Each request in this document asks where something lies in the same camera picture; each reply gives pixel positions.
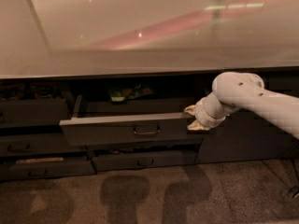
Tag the green snack bag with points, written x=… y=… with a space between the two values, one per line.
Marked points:
x=128 y=92

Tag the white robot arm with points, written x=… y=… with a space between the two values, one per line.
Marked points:
x=232 y=91

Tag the dark items in left drawer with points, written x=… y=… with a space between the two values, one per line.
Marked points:
x=20 y=91

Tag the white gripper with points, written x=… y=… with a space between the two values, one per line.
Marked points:
x=202 y=115

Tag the grey cabinet door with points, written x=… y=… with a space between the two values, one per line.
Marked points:
x=244 y=136

